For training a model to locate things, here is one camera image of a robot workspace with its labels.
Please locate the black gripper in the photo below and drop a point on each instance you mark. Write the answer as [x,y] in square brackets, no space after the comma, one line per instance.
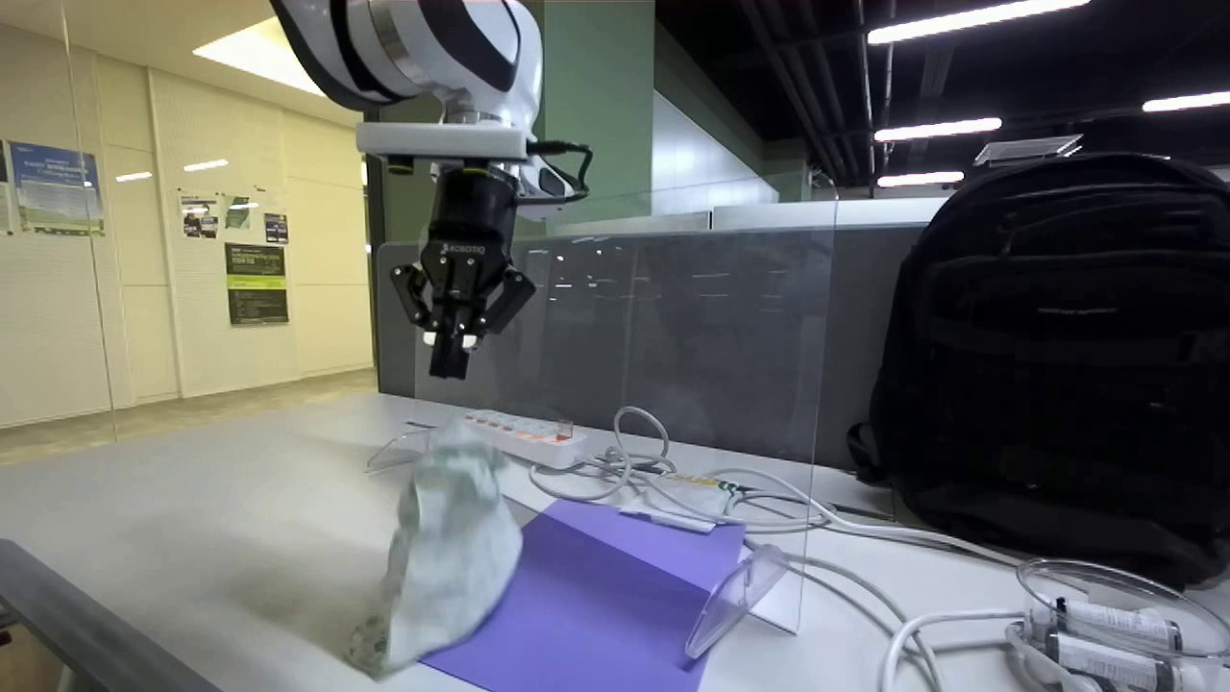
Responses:
[463,281]

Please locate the white cloth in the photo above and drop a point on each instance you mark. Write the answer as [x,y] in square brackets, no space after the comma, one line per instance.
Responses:
[453,559]

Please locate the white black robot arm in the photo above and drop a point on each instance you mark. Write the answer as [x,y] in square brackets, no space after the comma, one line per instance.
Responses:
[484,64]

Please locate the white power strip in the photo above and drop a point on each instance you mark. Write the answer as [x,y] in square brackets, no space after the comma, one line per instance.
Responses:
[518,434]

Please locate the purple paper sheet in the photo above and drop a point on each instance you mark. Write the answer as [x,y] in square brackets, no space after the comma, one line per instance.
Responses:
[596,606]

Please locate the black backpack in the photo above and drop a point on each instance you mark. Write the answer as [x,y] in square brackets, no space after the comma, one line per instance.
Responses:
[1056,372]

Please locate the dark wall notice board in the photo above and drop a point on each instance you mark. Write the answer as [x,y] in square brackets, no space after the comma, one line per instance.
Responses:
[256,287]

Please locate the grey partition wall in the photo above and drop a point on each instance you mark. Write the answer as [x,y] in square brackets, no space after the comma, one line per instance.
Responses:
[869,243]

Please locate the blue wall poster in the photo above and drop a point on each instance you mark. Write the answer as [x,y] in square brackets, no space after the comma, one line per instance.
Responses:
[56,188]

